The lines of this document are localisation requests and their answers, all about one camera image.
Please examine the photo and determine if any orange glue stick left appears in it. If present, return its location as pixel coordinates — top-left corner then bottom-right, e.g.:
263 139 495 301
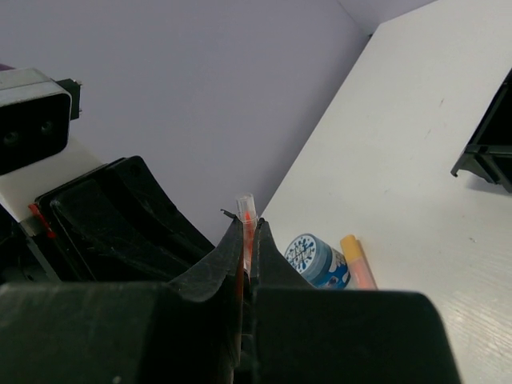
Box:
340 234 377 290

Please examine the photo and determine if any black four-compartment organizer tray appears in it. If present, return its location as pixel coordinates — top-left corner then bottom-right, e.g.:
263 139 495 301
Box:
450 74 512 193

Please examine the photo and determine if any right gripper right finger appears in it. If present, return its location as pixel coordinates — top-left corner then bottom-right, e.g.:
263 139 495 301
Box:
251 219 462 383

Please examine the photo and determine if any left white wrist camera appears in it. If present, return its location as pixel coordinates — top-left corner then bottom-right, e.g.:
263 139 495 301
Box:
1 65 101 237

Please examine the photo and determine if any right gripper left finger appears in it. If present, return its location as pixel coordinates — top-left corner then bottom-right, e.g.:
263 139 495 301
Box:
1 219 244 383

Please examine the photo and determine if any orange highlighter pen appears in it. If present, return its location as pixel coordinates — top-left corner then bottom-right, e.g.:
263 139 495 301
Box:
234 192 258 345

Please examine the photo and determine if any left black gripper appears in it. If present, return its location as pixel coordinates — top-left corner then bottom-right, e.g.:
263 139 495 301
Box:
1 156 214 284

